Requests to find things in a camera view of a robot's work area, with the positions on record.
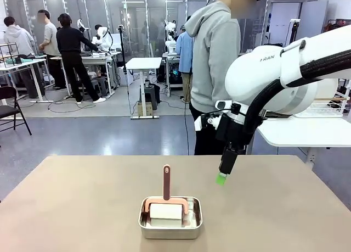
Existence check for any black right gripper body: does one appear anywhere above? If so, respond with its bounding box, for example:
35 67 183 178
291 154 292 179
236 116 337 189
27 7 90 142
215 111 247 154

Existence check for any pink lint roller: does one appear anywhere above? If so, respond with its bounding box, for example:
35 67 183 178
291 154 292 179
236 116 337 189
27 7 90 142
144 164 190 227

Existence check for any large white table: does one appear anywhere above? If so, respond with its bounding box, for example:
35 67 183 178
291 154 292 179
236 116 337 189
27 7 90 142
257 116 351 170

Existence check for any person in gray hoodie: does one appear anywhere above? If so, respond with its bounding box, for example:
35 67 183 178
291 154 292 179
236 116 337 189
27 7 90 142
184 0 258 156

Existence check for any cardboard box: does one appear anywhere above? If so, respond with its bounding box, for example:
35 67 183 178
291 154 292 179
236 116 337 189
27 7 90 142
137 101 154 117

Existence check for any person in blue shirt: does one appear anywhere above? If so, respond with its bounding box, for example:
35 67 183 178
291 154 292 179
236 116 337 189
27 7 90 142
175 25 194 104

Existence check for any stainless steel tray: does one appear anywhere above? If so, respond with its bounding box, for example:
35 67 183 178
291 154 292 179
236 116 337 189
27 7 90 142
138 196 203 240

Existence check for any white desk with computer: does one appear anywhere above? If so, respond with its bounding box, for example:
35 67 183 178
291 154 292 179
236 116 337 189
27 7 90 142
162 52 193 98

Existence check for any small white standing desk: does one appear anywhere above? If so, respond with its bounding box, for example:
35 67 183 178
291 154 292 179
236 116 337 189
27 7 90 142
125 57 163 120

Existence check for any black light stand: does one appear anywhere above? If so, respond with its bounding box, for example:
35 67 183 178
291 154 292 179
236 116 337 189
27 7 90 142
290 18 302 44

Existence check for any black tripod stand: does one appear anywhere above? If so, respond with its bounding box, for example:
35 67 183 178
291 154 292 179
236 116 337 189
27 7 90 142
117 24 129 74

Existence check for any white partition panel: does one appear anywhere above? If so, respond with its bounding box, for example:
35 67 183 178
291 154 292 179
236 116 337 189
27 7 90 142
268 1 330 48

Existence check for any gray stool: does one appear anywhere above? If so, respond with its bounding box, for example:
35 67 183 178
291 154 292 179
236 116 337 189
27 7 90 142
90 76 108 98

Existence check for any long white work desk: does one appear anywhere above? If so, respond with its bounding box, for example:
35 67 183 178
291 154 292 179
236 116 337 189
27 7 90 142
50 51 121 99

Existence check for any person in black clothes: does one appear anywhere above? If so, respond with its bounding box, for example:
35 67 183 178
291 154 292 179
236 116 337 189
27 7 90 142
56 13 106 104

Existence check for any person in gray t-shirt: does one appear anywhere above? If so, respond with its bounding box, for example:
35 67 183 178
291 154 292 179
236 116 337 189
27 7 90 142
37 9 68 91

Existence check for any white desk with green items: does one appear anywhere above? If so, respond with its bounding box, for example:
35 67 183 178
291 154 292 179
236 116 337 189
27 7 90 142
0 58 54 104

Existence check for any black folding chair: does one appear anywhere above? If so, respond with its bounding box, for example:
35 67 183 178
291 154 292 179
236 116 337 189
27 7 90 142
0 86 33 148

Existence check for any person in white hoodie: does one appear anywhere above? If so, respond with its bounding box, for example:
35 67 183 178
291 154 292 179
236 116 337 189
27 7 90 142
3 15 46 99

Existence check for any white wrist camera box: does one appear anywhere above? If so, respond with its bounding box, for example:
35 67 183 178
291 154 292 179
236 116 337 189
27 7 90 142
194 113 222 132

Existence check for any black corrugated cable conduit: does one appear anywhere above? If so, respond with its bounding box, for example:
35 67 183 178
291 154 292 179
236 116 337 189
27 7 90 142
241 50 351 147

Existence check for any white wire basket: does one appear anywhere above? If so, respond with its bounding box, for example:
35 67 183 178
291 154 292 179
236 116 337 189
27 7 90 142
295 90 351 118

